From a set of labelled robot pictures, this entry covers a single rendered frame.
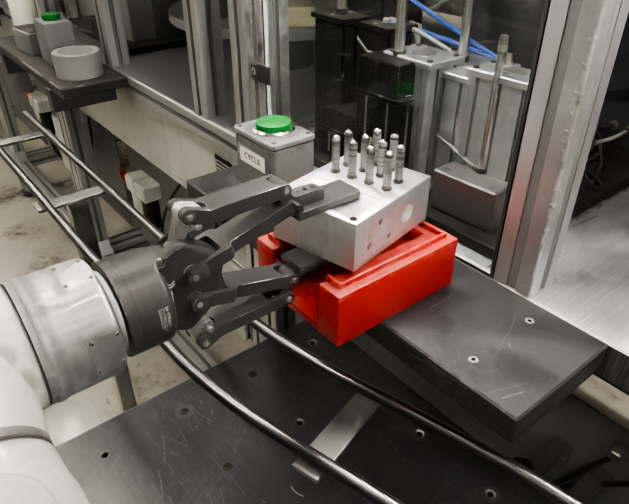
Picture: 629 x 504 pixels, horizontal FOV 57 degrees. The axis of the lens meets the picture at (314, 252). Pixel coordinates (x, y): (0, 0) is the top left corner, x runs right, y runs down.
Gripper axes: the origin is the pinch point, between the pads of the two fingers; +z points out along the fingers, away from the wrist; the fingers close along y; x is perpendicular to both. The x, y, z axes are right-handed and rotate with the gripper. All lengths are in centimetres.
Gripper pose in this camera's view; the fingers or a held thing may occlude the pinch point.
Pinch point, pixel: (322, 225)
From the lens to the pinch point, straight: 53.1
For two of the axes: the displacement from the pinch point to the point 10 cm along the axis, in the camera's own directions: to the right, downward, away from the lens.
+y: 0.0, -8.4, -5.4
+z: 7.8, -3.4, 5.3
